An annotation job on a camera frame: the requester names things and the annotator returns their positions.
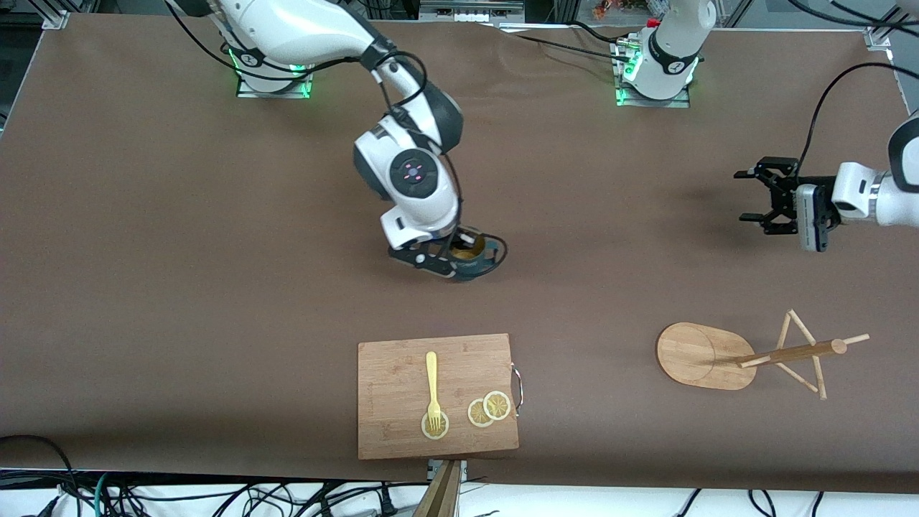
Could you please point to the teal cup yellow inside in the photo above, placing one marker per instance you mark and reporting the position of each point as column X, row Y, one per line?
column 470, row 271

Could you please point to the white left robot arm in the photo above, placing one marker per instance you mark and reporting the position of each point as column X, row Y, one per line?
column 675, row 43

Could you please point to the wooden mug rack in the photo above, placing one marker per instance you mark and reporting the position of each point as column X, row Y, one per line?
column 689, row 355

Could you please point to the yellow plastic fork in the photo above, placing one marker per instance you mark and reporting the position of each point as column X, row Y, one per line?
column 431, row 373

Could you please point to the lemon slice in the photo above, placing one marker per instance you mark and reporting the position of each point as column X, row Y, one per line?
column 497, row 406
column 475, row 415
column 439, row 431

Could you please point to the brown table cover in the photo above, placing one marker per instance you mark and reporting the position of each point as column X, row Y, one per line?
column 215, row 287

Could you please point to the wooden beam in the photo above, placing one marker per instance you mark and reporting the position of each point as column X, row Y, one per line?
column 441, row 495

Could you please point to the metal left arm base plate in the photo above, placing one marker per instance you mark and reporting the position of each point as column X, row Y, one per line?
column 650, row 103

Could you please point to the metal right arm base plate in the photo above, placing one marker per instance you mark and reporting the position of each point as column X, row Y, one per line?
column 287, row 92

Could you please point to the aluminium frame structure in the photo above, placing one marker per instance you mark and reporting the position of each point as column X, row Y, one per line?
column 54, row 18

